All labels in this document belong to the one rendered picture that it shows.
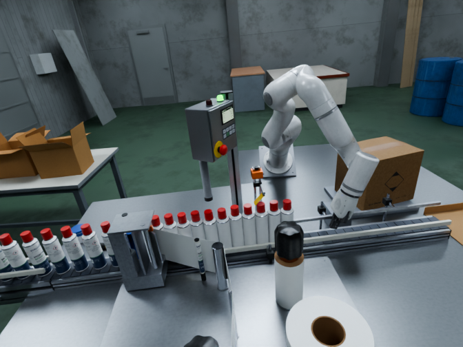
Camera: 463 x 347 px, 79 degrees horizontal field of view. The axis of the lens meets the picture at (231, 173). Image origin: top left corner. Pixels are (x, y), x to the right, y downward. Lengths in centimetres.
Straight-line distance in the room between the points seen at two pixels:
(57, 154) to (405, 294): 240
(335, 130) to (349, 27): 823
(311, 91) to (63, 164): 207
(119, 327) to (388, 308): 88
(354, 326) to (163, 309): 59
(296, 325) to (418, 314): 49
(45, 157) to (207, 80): 677
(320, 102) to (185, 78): 801
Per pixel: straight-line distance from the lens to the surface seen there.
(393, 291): 120
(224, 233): 112
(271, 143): 149
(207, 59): 880
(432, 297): 123
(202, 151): 99
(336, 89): 687
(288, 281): 91
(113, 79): 959
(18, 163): 289
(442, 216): 166
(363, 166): 112
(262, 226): 114
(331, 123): 107
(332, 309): 84
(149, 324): 105
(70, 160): 257
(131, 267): 108
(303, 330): 80
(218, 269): 100
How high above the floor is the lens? 168
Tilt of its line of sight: 26 degrees down
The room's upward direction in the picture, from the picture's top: 6 degrees counter-clockwise
